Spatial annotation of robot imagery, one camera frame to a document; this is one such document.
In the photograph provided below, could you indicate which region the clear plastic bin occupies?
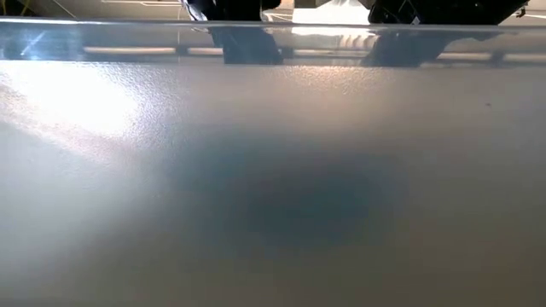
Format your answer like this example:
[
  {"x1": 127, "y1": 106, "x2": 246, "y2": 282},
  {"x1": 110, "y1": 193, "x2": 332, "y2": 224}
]
[{"x1": 0, "y1": 16, "x2": 546, "y2": 307}]

